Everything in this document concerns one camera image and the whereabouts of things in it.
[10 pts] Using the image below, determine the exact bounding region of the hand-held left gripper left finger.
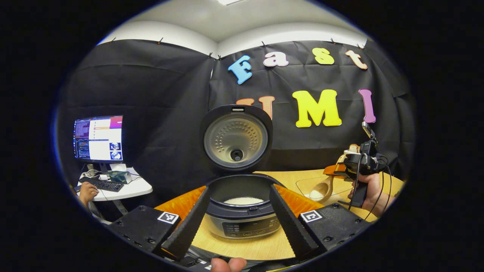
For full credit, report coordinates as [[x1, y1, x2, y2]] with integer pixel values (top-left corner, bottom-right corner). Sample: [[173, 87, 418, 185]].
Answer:
[[110, 185, 212, 261]]

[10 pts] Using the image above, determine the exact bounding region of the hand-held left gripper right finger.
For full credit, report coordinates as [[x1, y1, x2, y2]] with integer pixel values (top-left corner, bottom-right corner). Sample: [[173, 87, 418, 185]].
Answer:
[[268, 184, 371, 261]]

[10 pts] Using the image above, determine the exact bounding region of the wooden spoon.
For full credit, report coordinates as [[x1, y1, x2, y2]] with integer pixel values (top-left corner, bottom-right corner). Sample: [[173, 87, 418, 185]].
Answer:
[[309, 175, 336, 203]]

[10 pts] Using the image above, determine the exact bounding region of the clear box of white rice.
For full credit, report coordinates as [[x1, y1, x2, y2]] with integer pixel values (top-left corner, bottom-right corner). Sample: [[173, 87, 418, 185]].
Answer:
[[295, 176, 365, 207]]

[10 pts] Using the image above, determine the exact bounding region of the black rice cooker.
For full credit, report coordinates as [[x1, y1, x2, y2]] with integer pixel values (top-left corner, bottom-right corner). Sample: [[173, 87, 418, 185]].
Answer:
[[200, 105, 289, 239]]

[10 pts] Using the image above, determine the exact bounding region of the small white side table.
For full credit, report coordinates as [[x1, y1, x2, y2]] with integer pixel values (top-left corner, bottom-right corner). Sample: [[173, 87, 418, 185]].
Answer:
[[78, 165, 154, 216]]

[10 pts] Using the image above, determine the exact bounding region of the black keyboard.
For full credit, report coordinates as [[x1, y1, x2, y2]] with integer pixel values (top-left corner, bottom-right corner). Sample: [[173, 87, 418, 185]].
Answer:
[[79, 176, 124, 192]]

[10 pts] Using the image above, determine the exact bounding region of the computer monitor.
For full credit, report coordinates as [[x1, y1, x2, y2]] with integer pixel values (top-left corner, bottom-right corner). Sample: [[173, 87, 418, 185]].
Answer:
[[73, 115, 124, 163]]

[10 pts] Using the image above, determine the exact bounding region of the right hand-held gripper cable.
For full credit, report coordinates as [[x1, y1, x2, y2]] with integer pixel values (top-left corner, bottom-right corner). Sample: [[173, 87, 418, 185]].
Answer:
[[348, 151, 394, 221]]

